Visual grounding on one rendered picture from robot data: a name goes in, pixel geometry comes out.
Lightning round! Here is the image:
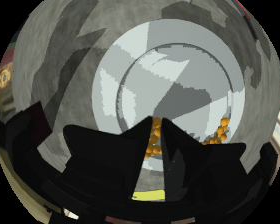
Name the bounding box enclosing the yellow flat rectangular pad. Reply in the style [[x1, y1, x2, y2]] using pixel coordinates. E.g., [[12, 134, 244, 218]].
[[133, 189, 165, 200]]

